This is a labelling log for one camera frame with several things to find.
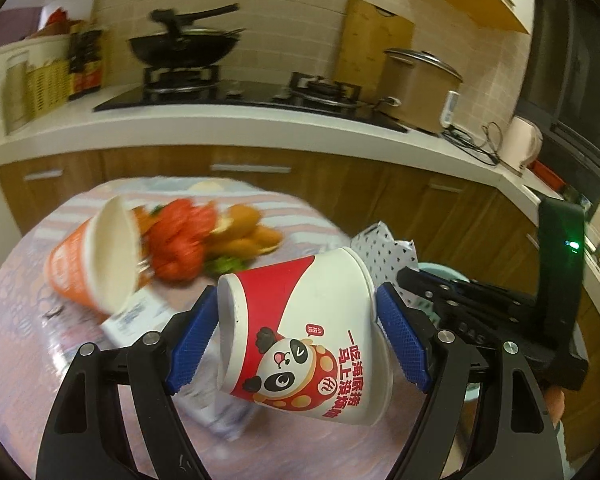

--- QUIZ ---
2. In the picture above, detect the milk carton box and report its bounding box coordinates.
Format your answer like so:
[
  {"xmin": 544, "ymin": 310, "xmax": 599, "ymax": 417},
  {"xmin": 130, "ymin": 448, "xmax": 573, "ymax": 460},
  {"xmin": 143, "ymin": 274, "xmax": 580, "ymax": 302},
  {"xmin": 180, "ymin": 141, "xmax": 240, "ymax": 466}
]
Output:
[{"xmin": 102, "ymin": 286, "xmax": 257, "ymax": 441}]

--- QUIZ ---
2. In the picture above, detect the polka dot paper wrapper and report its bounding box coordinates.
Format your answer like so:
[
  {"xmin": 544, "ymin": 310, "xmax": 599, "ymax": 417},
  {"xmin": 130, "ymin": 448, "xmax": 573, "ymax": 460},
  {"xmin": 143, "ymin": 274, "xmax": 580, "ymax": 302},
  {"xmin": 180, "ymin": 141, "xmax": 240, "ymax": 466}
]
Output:
[{"xmin": 350, "ymin": 221, "xmax": 418, "ymax": 308}]

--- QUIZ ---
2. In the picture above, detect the red white noodle cup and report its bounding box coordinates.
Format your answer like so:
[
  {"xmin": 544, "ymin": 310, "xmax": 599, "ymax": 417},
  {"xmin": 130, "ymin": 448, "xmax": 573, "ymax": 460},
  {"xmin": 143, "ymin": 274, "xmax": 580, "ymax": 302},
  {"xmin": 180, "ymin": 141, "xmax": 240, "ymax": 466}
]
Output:
[{"xmin": 216, "ymin": 247, "xmax": 392, "ymax": 426}]

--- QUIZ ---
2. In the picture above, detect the person's right hand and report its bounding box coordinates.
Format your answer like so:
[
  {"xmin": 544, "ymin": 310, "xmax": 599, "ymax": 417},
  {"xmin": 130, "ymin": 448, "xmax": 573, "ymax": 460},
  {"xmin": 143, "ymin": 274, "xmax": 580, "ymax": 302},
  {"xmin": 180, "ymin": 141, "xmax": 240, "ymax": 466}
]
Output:
[{"xmin": 543, "ymin": 386, "xmax": 565, "ymax": 427}]

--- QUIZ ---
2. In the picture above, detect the teal plastic waste basket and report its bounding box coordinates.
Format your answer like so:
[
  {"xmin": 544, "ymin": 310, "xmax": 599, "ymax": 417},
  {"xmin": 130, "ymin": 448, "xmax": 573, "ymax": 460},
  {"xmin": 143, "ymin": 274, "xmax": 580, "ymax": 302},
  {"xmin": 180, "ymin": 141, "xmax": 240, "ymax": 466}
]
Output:
[{"xmin": 415, "ymin": 262, "xmax": 480, "ymax": 403}]

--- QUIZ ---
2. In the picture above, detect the patterned tablecloth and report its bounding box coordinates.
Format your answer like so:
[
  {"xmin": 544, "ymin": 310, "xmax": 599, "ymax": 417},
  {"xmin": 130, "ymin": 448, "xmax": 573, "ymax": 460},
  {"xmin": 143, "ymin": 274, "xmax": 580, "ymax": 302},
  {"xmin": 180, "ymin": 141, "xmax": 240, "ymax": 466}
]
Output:
[{"xmin": 0, "ymin": 179, "xmax": 424, "ymax": 479}]

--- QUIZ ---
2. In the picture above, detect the orange paper cup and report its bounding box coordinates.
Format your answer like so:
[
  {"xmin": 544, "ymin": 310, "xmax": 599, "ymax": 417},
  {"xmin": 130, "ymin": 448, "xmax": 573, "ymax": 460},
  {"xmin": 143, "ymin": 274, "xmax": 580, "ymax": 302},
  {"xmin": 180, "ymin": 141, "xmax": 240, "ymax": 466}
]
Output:
[{"xmin": 44, "ymin": 196, "xmax": 140, "ymax": 316}]

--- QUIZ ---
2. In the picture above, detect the pink electric kettle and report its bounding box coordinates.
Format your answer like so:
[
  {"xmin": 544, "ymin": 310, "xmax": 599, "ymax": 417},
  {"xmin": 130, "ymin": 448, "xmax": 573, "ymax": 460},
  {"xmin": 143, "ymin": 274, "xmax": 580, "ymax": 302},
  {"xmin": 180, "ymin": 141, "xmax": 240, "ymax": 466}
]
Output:
[{"xmin": 498, "ymin": 116, "xmax": 543, "ymax": 176}]

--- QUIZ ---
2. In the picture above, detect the red plastic bag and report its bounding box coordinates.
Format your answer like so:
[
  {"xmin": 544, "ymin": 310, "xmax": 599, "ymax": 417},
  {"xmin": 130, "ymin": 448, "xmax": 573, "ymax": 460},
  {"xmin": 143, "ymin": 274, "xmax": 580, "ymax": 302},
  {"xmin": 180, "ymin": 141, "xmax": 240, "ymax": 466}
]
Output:
[{"xmin": 147, "ymin": 198, "xmax": 218, "ymax": 283}]

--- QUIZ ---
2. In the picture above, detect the brown rice cooker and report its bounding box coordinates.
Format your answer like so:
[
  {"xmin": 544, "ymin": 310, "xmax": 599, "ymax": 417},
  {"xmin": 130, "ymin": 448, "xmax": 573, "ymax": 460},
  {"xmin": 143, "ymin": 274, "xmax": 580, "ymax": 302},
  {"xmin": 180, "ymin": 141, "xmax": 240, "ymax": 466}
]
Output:
[{"xmin": 376, "ymin": 48, "xmax": 463, "ymax": 134}]

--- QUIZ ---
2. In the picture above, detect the wooden cutting board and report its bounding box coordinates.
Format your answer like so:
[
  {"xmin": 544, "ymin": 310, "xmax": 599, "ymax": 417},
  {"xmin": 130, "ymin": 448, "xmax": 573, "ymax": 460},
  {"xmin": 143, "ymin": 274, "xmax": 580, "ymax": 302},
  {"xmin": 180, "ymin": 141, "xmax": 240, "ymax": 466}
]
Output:
[{"xmin": 332, "ymin": 0, "xmax": 415, "ymax": 102}]

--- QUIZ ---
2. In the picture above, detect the yellow woven basket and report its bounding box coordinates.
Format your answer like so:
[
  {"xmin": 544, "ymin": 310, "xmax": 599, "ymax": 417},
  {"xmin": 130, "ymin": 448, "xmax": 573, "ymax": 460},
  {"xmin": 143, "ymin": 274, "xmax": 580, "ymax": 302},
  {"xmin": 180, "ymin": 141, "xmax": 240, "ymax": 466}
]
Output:
[{"xmin": 27, "ymin": 60, "xmax": 69, "ymax": 118}]

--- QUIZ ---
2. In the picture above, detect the grey cylindrical canister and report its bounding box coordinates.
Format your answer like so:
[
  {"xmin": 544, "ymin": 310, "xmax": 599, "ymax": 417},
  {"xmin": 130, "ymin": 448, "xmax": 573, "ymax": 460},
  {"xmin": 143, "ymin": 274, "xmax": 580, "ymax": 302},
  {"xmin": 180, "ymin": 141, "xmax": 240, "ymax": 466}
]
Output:
[{"xmin": 3, "ymin": 51, "xmax": 31, "ymax": 134}]

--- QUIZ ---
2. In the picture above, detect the black gas stove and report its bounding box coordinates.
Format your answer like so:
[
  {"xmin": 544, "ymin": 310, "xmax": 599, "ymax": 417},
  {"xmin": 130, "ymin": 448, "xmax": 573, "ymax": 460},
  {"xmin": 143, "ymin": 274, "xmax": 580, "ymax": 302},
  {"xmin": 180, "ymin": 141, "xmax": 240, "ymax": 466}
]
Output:
[{"xmin": 94, "ymin": 65, "xmax": 406, "ymax": 131}]

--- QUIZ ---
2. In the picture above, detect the dark sauce bottle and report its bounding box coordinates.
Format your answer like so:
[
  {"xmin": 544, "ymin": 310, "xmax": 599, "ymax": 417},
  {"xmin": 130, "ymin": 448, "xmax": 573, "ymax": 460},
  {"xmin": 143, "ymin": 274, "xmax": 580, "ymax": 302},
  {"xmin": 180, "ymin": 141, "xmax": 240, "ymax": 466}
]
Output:
[{"xmin": 68, "ymin": 22, "xmax": 85, "ymax": 101}]

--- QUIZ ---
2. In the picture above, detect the black wok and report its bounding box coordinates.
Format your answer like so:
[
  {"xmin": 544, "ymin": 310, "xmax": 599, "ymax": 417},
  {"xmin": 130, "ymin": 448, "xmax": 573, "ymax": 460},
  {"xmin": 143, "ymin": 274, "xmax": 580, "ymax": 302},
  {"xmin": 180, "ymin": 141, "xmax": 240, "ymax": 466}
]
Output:
[{"xmin": 128, "ymin": 3, "xmax": 245, "ymax": 70}]

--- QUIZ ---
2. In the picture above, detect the black power cable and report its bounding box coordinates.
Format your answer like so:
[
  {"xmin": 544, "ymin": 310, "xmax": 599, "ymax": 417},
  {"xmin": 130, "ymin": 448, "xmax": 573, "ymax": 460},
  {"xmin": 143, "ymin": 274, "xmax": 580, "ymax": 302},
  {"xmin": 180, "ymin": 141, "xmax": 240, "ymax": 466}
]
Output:
[{"xmin": 442, "ymin": 120, "xmax": 504, "ymax": 167}]

